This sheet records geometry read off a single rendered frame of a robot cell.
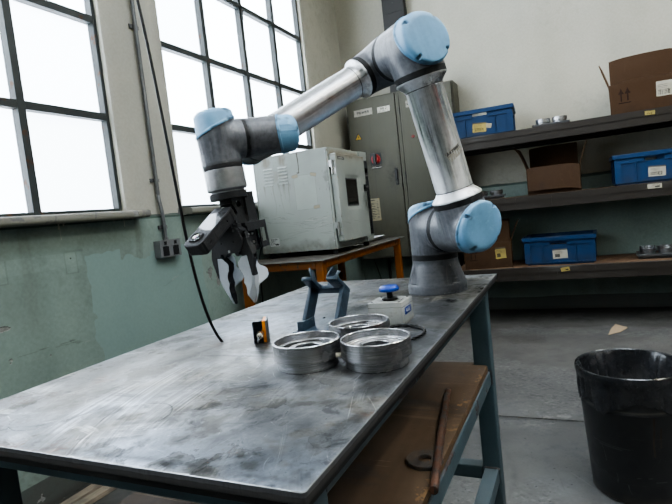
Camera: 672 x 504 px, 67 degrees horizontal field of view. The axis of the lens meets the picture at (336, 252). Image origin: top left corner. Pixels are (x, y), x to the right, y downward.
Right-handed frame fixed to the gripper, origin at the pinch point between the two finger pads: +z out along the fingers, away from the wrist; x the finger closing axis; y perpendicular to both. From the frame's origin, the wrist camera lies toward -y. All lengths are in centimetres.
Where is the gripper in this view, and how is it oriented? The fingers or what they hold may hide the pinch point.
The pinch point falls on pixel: (241, 297)
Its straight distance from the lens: 99.2
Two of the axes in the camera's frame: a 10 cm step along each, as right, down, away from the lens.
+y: 4.9, -1.7, 8.6
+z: 1.8, 9.8, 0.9
